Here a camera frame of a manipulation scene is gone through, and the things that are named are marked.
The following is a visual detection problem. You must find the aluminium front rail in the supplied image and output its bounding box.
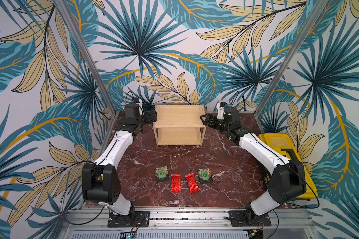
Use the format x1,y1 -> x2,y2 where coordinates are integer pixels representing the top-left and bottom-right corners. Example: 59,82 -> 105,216
58,207 -> 320,239

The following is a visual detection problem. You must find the aluminium corner post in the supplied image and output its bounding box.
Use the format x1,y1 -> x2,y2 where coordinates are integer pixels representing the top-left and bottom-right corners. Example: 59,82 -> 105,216
55,0 -> 117,116
254,0 -> 328,117

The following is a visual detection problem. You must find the yellow black toolbox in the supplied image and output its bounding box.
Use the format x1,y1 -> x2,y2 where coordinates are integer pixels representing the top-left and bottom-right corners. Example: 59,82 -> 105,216
258,133 -> 318,200

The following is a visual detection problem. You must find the green tea bag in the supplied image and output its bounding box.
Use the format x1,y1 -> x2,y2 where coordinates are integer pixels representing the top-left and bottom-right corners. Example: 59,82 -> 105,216
198,168 -> 213,184
155,166 -> 169,183

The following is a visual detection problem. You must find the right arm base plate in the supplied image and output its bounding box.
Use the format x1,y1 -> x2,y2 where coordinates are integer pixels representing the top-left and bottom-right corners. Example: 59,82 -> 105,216
227,210 -> 272,228

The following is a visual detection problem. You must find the left aluminium corner post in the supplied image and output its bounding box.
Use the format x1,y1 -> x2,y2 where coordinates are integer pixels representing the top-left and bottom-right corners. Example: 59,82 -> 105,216
55,0 -> 117,116

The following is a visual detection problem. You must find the right aluminium corner post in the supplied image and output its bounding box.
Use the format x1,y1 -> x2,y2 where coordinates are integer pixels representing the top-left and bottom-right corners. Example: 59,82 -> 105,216
254,0 -> 328,117

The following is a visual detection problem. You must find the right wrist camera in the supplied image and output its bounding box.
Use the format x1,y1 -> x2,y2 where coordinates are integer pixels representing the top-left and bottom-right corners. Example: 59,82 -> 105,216
216,102 -> 228,120

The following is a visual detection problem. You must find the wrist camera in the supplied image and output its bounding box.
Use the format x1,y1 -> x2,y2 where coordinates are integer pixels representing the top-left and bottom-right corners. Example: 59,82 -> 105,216
216,102 -> 228,120
133,97 -> 144,115

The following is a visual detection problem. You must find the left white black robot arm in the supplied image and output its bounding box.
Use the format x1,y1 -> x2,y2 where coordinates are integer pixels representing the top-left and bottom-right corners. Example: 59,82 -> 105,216
82,103 -> 157,216

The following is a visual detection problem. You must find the red tea bag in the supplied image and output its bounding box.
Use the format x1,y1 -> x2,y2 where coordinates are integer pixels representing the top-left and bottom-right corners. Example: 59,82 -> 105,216
185,173 -> 199,194
171,174 -> 181,193

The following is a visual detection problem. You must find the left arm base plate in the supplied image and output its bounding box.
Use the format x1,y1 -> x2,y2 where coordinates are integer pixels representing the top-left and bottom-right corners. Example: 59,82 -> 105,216
107,211 -> 150,228

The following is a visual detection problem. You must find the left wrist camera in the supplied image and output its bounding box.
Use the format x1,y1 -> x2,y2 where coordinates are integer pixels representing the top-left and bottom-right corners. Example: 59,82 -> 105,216
133,97 -> 144,115

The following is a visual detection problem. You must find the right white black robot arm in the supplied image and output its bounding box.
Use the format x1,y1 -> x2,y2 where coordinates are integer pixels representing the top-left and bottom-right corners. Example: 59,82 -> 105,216
200,105 -> 307,216

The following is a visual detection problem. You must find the light wooden two-tier shelf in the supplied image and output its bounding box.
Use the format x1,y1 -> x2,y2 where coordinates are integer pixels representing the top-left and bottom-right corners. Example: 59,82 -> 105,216
153,105 -> 206,146

